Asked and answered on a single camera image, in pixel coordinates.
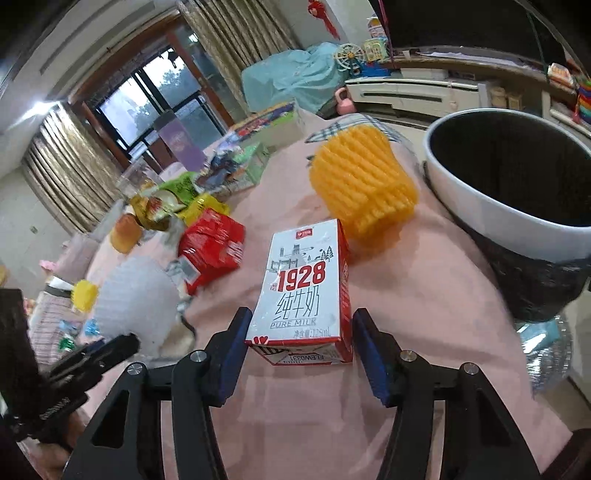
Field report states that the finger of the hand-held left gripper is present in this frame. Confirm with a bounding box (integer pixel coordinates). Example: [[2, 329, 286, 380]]
[[28, 387, 89, 432], [48, 333, 140, 386]]

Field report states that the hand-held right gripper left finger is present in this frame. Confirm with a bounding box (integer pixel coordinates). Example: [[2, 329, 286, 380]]
[[62, 307, 253, 480]]

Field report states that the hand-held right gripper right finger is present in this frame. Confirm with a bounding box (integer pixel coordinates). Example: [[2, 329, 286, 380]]
[[352, 308, 541, 480]]

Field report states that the white red milk carton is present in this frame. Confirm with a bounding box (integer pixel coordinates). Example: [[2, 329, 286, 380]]
[[245, 218, 354, 367]]

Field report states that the green juice pouch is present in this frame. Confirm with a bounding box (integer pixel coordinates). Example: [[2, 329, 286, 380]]
[[130, 172, 206, 232]]

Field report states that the white trash bin black liner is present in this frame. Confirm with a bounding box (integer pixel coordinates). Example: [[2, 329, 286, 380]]
[[422, 109, 591, 324]]

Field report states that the striped cloth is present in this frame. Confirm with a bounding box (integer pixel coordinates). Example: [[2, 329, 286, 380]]
[[28, 295, 93, 365]]

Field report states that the small yellow foam net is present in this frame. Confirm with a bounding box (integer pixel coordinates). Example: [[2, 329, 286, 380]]
[[71, 279, 100, 311]]

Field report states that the white foam fruit net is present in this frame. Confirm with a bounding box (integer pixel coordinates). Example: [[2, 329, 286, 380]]
[[90, 256, 185, 358]]

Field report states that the pink printed blanket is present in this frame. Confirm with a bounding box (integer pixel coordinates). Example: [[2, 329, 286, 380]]
[[69, 113, 573, 480]]

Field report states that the red snack packet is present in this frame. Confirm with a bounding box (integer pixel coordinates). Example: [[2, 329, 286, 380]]
[[178, 208, 246, 296]]

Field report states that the yellow snack packet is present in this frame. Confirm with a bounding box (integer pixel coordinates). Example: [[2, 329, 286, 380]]
[[178, 194, 230, 224]]

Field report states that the silver foil mat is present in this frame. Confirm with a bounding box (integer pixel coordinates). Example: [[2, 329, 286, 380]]
[[517, 314, 573, 398]]

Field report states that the clear plastic cup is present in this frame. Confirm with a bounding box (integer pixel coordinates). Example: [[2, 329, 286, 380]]
[[117, 164, 160, 199]]

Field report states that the beige patterned curtain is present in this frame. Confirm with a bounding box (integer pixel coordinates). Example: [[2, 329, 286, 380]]
[[21, 104, 125, 234], [178, 0, 301, 121]]

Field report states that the large yellow foam fruit net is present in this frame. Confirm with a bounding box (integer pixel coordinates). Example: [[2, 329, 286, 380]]
[[308, 126, 420, 257]]

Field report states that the blue snack packet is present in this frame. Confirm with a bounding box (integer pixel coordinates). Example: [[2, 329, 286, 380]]
[[205, 152, 241, 188]]

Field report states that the green drink carton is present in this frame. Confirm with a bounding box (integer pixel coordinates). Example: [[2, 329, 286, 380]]
[[231, 142, 271, 190]]

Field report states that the purple box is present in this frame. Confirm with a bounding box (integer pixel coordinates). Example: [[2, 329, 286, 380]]
[[157, 117, 206, 171]]

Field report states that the colourful puzzle box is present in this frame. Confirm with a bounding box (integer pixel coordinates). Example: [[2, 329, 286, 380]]
[[231, 102, 319, 148]]

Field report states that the glass sliding door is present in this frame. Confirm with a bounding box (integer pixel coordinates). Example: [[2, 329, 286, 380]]
[[69, 28, 245, 162]]

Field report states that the pink kettlebell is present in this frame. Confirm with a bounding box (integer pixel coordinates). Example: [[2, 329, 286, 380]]
[[335, 89, 357, 116]]

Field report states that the white television cabinet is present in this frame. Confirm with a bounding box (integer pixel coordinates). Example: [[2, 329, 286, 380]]
[[345, 55, 591, 137]]

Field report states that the teal cloth covered sofa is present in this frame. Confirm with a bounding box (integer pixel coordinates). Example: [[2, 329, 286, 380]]
[[242, 42, 347, 116]]

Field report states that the ferris wheel toy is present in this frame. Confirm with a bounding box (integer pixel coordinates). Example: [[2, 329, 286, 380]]
[[333, 44, 365, 77]]

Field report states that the colourful toy house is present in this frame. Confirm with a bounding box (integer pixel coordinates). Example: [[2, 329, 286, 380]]
[[362, 16, 391, 63]]

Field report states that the red hanging knot ornament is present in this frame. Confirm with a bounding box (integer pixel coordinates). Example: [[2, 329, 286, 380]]
[[308, 0, 340, 38]]

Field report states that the black television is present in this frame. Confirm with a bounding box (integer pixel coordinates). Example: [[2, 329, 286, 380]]
[[369, 0, 568, 70]]

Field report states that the rainbow stacking ring toy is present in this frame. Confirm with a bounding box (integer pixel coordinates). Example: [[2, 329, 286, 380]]
[[575, 78, 591, 125]]

